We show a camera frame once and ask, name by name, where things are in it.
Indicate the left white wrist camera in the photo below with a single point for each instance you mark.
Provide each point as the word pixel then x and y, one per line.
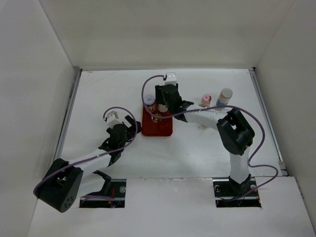
pixel 112 119

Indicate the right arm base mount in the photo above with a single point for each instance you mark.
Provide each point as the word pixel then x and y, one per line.
pixel 225 196

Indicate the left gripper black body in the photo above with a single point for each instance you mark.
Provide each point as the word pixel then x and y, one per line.
pixel 127 138

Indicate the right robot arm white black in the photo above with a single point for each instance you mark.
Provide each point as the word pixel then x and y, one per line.
pixel 235 132

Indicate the white cap red label jar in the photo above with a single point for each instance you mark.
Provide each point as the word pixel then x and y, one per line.
pixel 150 102

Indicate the pink cap spice bottle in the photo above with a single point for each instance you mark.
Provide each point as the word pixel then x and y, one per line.
pixel 205 101

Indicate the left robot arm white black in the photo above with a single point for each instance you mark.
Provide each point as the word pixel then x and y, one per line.
pixel 60 186

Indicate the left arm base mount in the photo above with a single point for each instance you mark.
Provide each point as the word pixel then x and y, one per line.
pixel 111 195

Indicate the red rectangular tray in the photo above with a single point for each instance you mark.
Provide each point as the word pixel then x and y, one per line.
pixel 156 127

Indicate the silver cap tall bottle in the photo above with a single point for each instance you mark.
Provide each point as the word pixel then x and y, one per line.
pixel 162 108

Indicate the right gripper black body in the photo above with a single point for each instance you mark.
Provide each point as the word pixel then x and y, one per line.
pixel 170 108

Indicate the silver cap blue label bottle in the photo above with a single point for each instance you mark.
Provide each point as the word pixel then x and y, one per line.
pixel 223 98

